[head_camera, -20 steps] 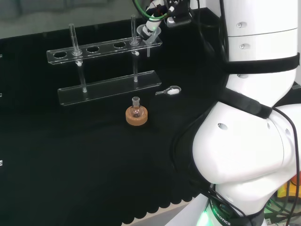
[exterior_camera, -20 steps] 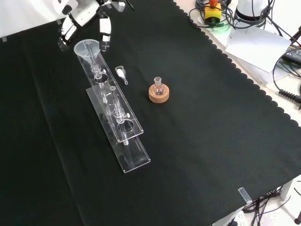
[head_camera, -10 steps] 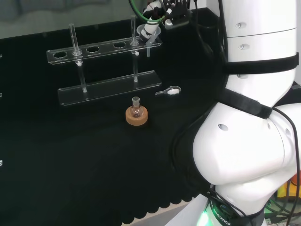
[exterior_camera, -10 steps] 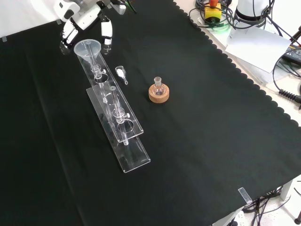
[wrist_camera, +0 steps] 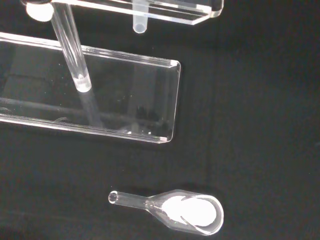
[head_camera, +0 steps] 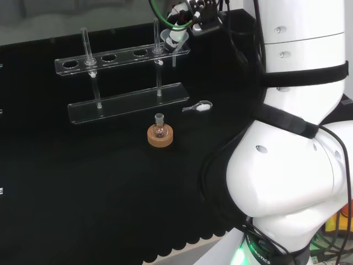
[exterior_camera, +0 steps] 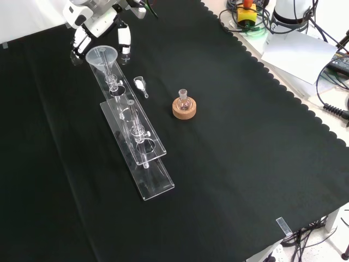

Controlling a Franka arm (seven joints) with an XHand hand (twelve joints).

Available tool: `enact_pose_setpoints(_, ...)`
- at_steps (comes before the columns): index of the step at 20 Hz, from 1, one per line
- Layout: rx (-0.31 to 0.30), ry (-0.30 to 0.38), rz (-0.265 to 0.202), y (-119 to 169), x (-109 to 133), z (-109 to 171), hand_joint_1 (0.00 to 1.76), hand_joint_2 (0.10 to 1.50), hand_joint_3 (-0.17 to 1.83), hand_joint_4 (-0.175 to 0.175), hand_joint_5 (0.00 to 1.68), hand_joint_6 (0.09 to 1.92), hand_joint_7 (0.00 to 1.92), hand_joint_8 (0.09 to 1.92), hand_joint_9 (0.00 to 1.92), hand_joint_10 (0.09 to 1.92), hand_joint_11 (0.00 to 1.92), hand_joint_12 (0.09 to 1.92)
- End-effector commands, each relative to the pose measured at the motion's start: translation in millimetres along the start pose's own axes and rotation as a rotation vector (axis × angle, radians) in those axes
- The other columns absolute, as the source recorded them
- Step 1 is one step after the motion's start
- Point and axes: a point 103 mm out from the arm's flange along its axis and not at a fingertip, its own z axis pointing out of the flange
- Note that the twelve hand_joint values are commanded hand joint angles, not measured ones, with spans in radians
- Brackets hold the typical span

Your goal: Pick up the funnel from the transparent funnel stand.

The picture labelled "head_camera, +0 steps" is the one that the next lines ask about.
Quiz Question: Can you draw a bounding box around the green cable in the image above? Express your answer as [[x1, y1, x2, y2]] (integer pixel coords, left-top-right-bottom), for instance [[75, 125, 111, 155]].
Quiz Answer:
[[148, 0, 194, 31]]

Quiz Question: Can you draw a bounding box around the yellow stop button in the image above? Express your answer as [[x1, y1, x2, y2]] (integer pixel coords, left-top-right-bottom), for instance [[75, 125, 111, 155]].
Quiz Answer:
[[325, 204, 353, 236]]

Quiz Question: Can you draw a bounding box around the pale board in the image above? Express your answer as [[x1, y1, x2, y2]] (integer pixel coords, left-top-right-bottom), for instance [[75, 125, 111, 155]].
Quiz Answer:
[[142, 227, 246, 265]]

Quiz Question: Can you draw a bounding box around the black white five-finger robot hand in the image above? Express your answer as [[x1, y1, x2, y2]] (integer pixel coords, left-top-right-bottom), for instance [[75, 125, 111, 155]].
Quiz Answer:
[[164, 0, 224, 53]]

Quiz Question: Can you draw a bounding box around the small round-bottom glass flask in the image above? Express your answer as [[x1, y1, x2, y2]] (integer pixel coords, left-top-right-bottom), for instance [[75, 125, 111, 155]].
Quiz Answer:
[[154, 113, 169, 139]]

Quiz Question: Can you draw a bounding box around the clear acrylic funnel stand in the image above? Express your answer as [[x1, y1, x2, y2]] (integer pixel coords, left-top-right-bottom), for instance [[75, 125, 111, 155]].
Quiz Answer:
[[54, 17, 191, 125]]

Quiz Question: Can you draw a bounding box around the glass weighing funnel with powder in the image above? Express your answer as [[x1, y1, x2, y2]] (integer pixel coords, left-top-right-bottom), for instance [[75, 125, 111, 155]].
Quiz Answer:
[[181, 100, 213, 113]]

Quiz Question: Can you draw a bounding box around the black bench cloth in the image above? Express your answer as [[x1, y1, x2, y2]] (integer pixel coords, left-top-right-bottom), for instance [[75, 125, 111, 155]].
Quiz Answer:
[[0, 8, 353, 263]]

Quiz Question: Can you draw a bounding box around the brown cork ring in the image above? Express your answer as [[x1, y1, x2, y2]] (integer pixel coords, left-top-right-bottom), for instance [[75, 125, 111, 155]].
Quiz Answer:
[[147, 124, 175, 149]]

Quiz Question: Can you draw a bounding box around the translucent plastic funnel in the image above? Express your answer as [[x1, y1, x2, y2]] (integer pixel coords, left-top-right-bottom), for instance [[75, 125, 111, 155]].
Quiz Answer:
[[160, 29, 191, 67]]

